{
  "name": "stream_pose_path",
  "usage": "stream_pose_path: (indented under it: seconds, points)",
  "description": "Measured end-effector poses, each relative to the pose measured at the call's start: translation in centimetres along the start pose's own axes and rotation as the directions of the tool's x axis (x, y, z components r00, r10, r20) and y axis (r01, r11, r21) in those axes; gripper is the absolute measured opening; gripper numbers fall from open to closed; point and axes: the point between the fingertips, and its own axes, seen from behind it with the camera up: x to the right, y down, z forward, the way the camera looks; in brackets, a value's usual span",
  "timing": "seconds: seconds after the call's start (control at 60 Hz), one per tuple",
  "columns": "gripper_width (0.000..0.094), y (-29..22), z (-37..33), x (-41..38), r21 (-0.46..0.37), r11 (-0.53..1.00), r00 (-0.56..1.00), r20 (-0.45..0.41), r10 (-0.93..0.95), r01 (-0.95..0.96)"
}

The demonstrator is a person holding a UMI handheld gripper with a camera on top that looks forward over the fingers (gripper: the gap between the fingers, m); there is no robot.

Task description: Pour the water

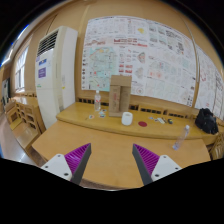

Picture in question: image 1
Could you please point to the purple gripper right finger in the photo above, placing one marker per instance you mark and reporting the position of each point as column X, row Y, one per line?
column 151, row 166

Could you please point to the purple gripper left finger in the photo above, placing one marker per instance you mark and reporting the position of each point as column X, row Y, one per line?
column 71, row 166

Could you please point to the clear plastic water bottle right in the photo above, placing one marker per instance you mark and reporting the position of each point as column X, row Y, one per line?
column 181, row 138

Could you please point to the clear water bottle red label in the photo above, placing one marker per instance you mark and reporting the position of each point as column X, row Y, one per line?
column 97, row 101

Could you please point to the red round lid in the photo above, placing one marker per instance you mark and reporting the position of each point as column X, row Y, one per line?
column 142, row 124

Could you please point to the small items on table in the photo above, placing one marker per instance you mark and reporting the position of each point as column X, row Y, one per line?
column 161, row 120

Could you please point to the small sticker on table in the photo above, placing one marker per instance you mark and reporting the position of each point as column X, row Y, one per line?
column 90, row 117

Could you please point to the white paper cup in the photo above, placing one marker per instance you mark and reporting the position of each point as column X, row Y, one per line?
column 127, row 118

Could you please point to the wooden chair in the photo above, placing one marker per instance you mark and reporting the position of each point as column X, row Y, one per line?
column 26, row 110

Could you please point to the black bag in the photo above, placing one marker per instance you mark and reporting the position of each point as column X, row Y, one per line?
column 206, row 121

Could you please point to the cardboard box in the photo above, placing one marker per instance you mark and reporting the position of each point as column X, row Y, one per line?
column 119, row 95

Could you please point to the white standing air conditioner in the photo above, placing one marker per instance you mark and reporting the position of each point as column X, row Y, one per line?
column 54, row 73

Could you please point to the window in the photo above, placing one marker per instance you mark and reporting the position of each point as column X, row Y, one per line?
column 20, row 71

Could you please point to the right wall poster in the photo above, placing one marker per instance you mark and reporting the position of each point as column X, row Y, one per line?
column 211, row 86

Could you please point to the large wall poster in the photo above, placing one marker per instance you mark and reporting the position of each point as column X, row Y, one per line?
column 160, row 60

